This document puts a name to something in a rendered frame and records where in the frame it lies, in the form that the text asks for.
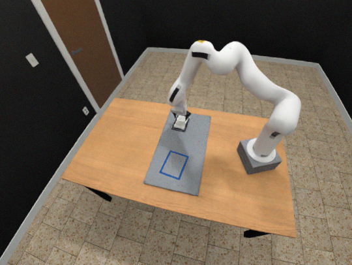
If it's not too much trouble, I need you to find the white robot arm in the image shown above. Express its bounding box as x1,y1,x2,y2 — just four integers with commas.
168,40,301,163

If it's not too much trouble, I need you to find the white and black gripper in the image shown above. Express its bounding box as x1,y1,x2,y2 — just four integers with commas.
173,103,191,121

